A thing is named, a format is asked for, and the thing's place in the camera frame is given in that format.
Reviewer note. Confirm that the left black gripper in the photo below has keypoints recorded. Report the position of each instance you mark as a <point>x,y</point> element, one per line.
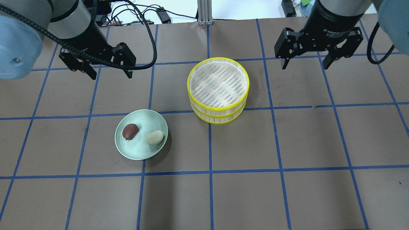
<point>89,41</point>

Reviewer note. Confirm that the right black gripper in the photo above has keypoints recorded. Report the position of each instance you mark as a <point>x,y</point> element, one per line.
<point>326,23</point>

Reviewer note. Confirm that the brown steamed bun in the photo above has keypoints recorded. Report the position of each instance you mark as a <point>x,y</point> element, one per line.
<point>130,131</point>

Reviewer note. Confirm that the white steamed bun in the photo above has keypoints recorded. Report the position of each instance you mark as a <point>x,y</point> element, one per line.
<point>154,138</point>

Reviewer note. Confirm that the yellow steamer layer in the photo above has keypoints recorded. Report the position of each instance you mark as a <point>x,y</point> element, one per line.
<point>220,115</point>
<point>218,84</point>

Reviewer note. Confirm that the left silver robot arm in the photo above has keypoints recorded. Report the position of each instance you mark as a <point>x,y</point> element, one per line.
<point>69,23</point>

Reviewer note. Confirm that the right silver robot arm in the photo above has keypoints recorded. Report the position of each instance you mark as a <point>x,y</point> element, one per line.
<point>393,19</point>

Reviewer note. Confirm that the black power adapter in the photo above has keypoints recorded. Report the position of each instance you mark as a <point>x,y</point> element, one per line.
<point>163,15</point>

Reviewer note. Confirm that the light green plate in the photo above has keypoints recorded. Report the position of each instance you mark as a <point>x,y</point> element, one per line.
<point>138,149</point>

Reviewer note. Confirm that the aluminium frame post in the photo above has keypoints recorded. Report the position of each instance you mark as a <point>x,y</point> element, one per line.
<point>204,12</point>

